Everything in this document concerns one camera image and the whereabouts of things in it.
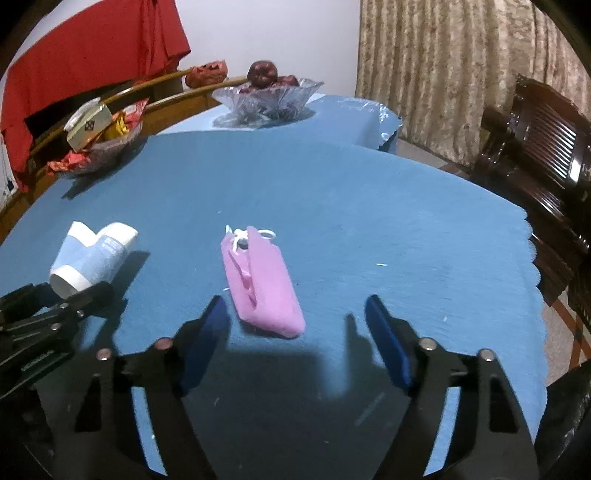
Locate red snack wrappers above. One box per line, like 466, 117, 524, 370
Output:
53, 98, 149, 161

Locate glass snack dish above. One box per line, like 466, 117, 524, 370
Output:
47, 122, 142, 177

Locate dark wooden armchair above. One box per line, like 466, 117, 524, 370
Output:
471, 76, 590, 304

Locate dark red apple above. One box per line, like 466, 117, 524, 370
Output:
240, 60, 300, 93

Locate red cloth cover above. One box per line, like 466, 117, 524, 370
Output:
1, 0, 190, 191

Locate white blue paper cup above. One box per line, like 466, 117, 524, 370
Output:
48, 221, 138, 299

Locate wooden sideboard cabinet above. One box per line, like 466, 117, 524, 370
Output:
1, 70, 246, 239

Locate patterned beige curtain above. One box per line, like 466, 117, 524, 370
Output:
356, 0, 590, 166

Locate blue tablecloth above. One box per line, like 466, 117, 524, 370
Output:
0, 93, 548, 478

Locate glass fruit bowl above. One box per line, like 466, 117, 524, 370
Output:
212, 78, 324, 129

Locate black lined trash bin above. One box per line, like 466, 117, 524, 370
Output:
534, 360, 591, 480

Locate small cream carton box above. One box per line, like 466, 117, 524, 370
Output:
63, 97, 113, 152

